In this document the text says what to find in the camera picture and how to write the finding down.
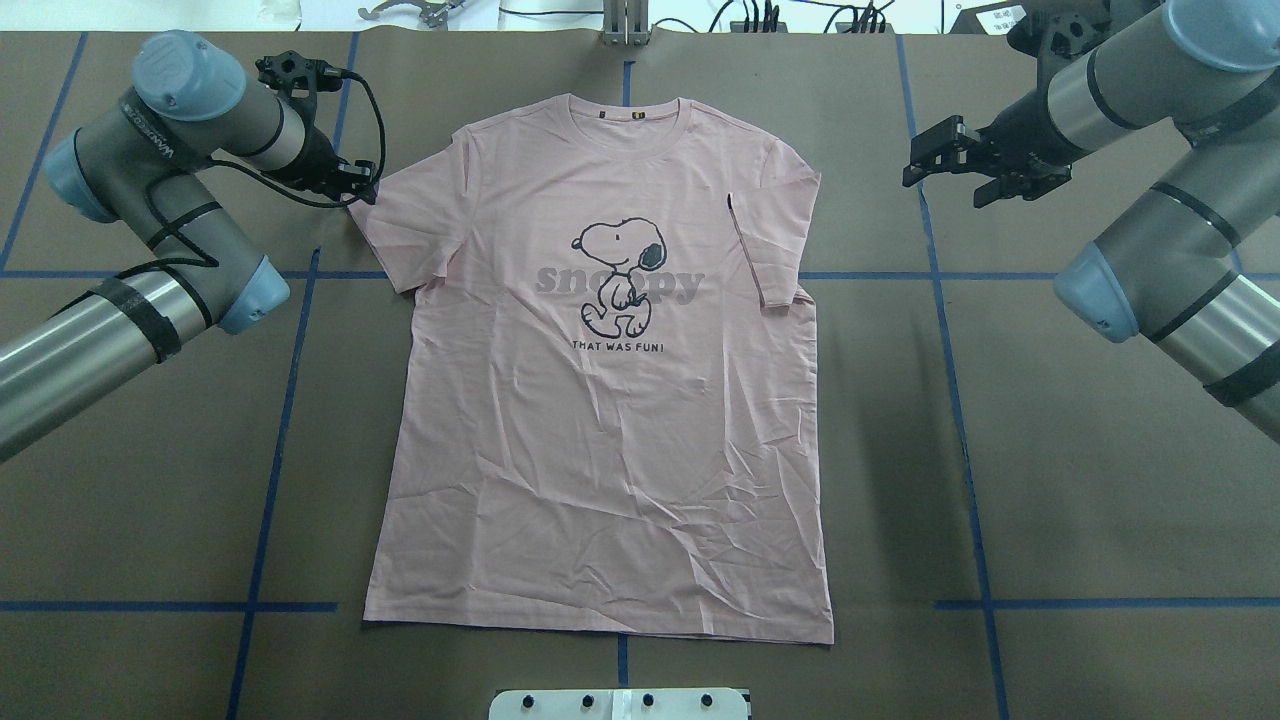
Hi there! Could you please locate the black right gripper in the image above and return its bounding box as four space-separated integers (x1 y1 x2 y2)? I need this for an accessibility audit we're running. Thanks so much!
902 92 1088 209

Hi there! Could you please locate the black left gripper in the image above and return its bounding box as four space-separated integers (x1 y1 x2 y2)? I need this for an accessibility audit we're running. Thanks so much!
282 126 380 208

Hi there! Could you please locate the pink Snoopy t-shirt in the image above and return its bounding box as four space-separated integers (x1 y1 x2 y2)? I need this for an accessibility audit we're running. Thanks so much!
351 94 835 644

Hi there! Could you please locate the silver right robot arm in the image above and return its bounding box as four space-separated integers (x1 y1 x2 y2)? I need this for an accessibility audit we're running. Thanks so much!
902 1 1279 438

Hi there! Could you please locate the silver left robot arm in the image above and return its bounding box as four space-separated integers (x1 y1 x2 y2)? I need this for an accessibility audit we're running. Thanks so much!
1 29 383 459

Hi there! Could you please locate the black box with label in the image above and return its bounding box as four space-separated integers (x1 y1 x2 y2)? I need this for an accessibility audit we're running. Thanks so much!
946 1 1028 36

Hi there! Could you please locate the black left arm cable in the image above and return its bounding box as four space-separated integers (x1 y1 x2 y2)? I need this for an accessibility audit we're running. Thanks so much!
120 68 388 281

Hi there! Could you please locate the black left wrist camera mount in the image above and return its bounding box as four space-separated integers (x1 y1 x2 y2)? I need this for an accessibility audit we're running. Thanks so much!
253 50 349 99

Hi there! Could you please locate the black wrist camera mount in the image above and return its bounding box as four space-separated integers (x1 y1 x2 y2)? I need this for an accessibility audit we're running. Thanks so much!
253 50 349 99
1005 1 1111 81

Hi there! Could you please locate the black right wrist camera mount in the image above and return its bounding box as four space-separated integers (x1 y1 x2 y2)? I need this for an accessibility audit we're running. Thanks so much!
1005 1 1111 81

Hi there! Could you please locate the grey metal bracket tool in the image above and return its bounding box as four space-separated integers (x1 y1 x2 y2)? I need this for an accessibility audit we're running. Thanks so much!
357 1 467 29

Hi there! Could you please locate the black cable bundle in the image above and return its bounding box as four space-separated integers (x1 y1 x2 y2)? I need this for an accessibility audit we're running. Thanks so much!
497 0 943 35

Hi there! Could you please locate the grey metal camera post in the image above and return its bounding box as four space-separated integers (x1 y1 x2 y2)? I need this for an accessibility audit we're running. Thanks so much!
602 0 652 47

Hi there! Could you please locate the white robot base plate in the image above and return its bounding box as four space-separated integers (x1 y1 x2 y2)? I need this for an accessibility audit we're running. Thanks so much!
486 687 753 719

